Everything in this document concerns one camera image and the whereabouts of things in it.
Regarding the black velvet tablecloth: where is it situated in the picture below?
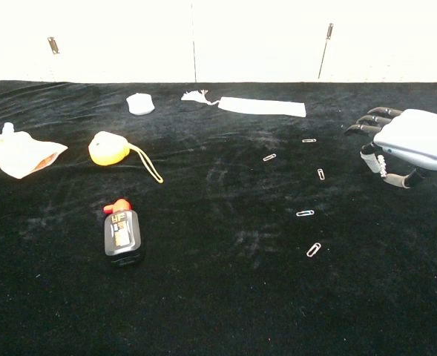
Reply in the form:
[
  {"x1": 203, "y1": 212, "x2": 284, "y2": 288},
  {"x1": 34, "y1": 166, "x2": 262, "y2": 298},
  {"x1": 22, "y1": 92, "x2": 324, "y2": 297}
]
[{"x1": 0, "y1": 79, "x2": 437, "y2": 356}]

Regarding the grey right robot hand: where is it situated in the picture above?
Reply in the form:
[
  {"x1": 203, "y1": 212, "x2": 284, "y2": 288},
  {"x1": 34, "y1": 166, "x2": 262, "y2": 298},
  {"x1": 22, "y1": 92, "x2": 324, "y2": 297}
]
[{"x1": 344, "y1": 106, "x2": 437, "y2": 189}]

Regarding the white spouted refill pouch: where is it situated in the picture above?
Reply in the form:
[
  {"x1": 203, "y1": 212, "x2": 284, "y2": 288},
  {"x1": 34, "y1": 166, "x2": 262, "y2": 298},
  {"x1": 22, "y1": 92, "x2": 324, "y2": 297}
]
[{"x1": 0, "y1": 122, "x2": 69, "y2": 180}]

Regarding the black bottle with red cap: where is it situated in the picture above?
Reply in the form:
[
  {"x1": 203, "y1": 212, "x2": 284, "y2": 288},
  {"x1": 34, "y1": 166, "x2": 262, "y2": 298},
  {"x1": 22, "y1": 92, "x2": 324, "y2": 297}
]
[{"x1": 102, "y1": 198, "x2": 147, "y2": 268}]

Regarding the metal hinge with thin rod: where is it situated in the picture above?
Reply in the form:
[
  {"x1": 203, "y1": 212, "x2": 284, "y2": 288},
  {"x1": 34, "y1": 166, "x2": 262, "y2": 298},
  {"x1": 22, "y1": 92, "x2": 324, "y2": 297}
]
[{"x1": 317, "y1": 22, "x2": 335, "y2": 80}]

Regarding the orange round case with cord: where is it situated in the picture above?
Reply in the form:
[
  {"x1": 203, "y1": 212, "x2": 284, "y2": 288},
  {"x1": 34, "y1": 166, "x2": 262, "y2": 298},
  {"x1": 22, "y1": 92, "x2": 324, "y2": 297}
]
[{"x1": 88, "y1": 131, "x2": 165, "y2": 185}]

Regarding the white bookmark with tassel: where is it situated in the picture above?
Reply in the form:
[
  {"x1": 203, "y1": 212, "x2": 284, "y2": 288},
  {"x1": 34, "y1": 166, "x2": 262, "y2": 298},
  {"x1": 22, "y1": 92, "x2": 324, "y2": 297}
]
[{"x1": 180, "y1": 90, "x2": 307, "y2": 119}]

